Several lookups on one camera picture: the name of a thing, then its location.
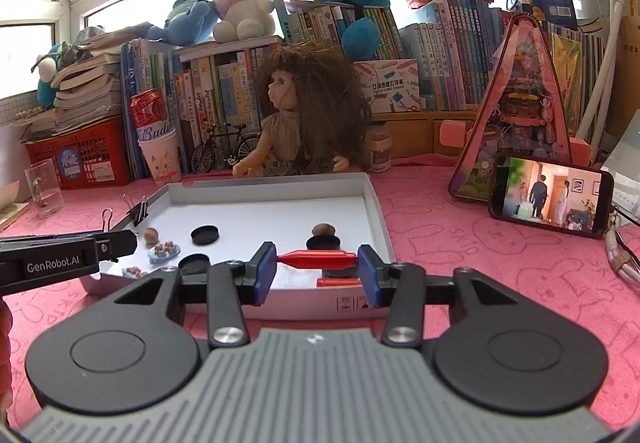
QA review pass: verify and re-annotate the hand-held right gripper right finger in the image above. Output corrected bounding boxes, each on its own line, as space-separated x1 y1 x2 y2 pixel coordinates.
356 244 523 349

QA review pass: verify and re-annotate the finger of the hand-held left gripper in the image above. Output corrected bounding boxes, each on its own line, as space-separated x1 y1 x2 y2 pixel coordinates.
94 229 138 263

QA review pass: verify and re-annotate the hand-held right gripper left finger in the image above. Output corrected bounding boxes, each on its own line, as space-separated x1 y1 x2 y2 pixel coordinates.
112 242 277 349

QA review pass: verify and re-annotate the white cardboard box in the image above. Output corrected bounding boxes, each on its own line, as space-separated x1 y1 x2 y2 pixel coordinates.
85 173 396 321

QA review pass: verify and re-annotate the small black round lid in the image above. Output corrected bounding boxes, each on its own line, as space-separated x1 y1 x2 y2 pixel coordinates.
191 224 221 245

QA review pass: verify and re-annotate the small black round tin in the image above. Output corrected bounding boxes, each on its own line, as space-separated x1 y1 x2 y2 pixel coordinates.
178 254 210 275

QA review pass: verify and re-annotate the small black binder clip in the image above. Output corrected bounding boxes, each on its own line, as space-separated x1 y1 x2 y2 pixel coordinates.
122 193 151 226

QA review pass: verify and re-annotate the beige paper pad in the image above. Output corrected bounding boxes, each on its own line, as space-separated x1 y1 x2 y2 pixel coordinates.
0 180 31 230

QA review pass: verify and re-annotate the clear glass mug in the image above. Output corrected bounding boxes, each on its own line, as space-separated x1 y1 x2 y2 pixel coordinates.
24 158 65 219

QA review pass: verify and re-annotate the pink bunny print towel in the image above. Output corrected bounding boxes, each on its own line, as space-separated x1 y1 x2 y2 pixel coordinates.
0 156 640 429

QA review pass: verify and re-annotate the white cat paper cup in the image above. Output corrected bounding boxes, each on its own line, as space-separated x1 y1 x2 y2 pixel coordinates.
137 127 182 186

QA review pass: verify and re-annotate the small brown jar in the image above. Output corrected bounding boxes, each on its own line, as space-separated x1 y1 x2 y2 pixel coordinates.
364 123 393 172

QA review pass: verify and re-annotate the black model bicycle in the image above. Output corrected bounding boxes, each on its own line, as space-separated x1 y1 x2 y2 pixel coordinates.
191 123 261 174

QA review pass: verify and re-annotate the red drink can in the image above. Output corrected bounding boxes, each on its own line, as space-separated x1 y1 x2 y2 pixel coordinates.
130 90 173 141

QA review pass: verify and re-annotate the wooden drawer unit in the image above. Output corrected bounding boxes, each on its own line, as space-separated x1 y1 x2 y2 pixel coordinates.
372 110 481 159

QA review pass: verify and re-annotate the brown haired doll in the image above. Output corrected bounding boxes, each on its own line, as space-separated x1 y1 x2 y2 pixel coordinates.
232 42 373 178

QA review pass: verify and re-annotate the stack of lying books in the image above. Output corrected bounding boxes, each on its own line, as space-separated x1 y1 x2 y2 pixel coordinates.
50 30 151 134

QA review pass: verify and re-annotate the row of blue workbooks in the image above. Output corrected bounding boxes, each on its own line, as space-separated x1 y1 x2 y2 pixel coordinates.
120 40 177 180

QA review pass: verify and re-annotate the blue white plush toy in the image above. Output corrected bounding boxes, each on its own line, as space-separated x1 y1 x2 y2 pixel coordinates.
37 43 76 109

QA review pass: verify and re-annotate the row of colourful books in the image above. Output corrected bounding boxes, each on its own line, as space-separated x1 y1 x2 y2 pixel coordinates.
175 43 282 165

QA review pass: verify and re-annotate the white printed carton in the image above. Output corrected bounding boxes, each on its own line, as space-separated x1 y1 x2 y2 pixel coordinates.
355 59 421 113

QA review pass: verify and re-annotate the smartphone with lit screen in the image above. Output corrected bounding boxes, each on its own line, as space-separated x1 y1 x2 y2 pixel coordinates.
488 153 615 238

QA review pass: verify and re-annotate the grey plush toy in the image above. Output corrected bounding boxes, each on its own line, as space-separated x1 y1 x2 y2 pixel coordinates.
60 26 107 67

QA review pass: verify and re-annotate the pink triangular dollhouse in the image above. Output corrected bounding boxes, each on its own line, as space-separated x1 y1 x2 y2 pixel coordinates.
448 13 588 201

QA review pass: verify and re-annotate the lying blue plush toy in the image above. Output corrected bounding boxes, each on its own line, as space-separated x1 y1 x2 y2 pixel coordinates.
147 0 218 46

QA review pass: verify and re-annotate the row of tall grey-blue books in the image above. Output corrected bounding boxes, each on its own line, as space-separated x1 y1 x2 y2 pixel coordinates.
400 0 507 112

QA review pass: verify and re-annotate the clear plastic folder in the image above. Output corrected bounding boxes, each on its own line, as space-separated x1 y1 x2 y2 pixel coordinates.
612 110 640 224

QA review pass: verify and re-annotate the row of thin picture books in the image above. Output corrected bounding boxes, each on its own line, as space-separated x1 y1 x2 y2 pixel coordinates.
550 23 608 144

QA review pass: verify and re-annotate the white bead string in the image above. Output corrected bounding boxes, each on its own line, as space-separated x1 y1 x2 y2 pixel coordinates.
15 104 52 122

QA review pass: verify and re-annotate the white braided cord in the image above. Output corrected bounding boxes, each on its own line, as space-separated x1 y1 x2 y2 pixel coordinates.
605 213 640 286

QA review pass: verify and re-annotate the white pipe frame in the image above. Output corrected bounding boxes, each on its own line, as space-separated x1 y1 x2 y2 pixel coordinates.
575 0 631 144

